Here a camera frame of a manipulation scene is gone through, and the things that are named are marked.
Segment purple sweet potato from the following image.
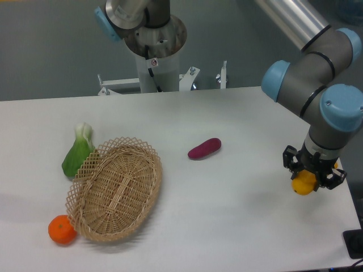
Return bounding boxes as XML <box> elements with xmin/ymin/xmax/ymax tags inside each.
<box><xmin>187</xmin><ymin>138</ymin><xmax>222</xmax><ymax>160</ymax></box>

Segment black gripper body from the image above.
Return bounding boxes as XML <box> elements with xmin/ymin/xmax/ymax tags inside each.
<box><xmin>294</xmin><ymin>143</ymin><xmax>337</xmax><ymax>177</ymax></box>

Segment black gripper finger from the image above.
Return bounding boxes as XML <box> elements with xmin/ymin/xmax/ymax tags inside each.
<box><xmin>282</xmin><ymin>145</ymin><xmax>301</xmax><ymax>179</ymax></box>
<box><xmin>314</xmin><ymin>168</ymin><xmax>347</xmax><ymax>191</ymax></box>

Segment orange tangerine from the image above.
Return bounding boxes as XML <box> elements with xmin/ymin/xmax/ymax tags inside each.
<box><xmin>48</xmin><ymin>215</ymin><xmax>77</xmax><ymax>245</ymax></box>

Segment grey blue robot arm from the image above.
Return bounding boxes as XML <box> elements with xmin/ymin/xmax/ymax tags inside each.
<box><xmin>94</xmin><ymin>1</ymin><xmax>362</xmax><ymax>190</ymax></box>

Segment woven wicker basket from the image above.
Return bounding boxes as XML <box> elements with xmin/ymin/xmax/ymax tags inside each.
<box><xmin>66</xmin><ymin>137</ymin><xmax>162</xmax><ymax>242</ymax></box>

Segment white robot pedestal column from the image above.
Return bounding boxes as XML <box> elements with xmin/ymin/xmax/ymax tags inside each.
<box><xmin>135</xmin><ymin>54</ymin><xmax>180</xmax><ymax>94</ymax></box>

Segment yellow mango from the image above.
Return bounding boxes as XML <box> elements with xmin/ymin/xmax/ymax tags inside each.
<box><xmin>291</xmin><ymin>162</ymin><xmax>339</xmax><ymax>196</ymax></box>

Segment black device at table edge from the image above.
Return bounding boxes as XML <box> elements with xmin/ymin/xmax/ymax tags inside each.
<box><xmin>343</xmin><ymin>229</ymin><xmax>362</xmax><ymax>260</ymax></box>

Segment white metal mounting frame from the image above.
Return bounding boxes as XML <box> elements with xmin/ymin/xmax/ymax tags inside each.
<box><xmin>97</xmin><ymin>60</ymin><xmax>229</xmax><ymax>96</ymax></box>

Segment green bok choy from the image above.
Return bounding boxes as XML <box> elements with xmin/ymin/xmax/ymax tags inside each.
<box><xmin>61</xmin><ymin>122</ymin><xmax>95</xmax><ymax>177</ymax></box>

